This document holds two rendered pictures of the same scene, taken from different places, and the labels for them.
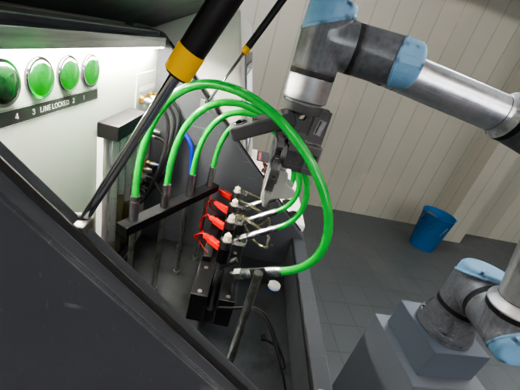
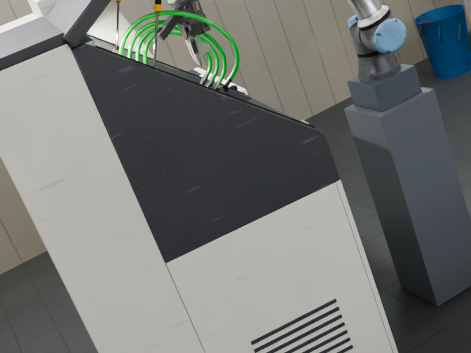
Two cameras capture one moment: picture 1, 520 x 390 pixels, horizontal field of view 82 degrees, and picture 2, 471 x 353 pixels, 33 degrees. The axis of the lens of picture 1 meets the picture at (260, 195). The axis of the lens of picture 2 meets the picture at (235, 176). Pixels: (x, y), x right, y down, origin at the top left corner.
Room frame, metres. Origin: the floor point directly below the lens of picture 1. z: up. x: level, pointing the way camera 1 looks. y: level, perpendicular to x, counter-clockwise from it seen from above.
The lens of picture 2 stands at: (-1.93, 0.24, 1.72)
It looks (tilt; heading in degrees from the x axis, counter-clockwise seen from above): 20 degrees down; 355
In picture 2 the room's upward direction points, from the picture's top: 21 degrees counter-clockwise
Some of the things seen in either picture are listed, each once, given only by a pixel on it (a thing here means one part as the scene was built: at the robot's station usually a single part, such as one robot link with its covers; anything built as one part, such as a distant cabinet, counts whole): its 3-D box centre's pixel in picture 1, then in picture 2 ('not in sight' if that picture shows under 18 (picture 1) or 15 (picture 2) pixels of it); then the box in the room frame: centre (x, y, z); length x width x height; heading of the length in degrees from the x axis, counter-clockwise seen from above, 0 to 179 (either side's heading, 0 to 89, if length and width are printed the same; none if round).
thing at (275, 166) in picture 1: (274, 168); (190, 39); (0.51, -0.01, 1.30); 0.05 x 0.02 x 0.09; 6
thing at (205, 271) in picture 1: (217, 271); not in sight; (0.65, 0.05, 0.91); 0.34 x 0.10 x 0.15; 6
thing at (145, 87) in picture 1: (148, 134); not in sight; (0.74, 0.33, 1.20); 0.13 x 0.03 x 0.31; 6
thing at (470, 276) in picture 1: (476, 286); (368, 29); (0.69, -0.62, 1.07); 0.13 x 0.12 x 0.14; 2
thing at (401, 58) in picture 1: (380, 58); not in sight; (0.56, -0.13, 1.51); 0.11 x 0.11 x 0.08; 2
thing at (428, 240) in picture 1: (429, 228); (444, 41); (2.97, -1.85, 0.22); 0.37 x 0.34 x 0.45; 102
